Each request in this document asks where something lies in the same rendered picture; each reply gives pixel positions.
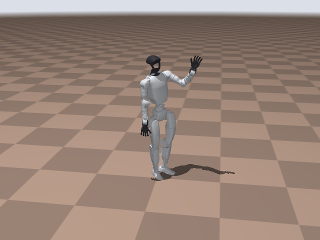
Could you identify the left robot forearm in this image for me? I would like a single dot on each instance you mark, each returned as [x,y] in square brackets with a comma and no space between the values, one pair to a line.
[190,76]

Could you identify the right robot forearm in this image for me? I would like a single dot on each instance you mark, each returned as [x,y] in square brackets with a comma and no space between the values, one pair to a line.
[144,113]

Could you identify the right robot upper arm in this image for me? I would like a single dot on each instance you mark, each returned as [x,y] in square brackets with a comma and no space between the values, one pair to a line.
[144,85]

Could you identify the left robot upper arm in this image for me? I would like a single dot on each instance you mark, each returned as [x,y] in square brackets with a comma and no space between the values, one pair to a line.
[175,79]

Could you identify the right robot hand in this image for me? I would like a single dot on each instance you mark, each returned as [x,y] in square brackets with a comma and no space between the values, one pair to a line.
[145,129]

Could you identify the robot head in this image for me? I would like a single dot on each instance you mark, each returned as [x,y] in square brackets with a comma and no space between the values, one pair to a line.
[153,59]

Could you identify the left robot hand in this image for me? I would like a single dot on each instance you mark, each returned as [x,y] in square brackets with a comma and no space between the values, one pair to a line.
[194,63]

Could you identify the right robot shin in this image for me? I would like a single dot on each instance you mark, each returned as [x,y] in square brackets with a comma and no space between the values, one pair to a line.
[154,155]

